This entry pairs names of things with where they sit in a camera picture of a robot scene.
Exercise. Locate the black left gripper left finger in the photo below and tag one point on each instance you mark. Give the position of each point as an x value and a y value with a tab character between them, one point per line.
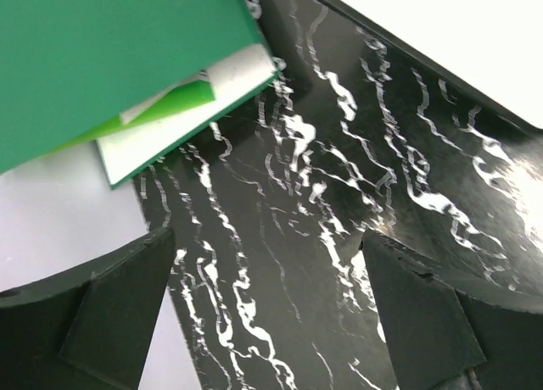
88	327

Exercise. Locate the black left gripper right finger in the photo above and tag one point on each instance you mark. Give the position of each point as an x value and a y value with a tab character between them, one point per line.
445	329

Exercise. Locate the green white paper booklet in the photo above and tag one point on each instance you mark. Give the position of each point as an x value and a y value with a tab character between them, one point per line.
132	140

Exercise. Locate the black marble pattern mat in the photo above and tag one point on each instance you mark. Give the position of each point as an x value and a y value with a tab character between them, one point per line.
270	202

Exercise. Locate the green ring binder folder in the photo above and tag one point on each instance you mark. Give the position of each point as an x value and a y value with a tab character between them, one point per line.
68	66

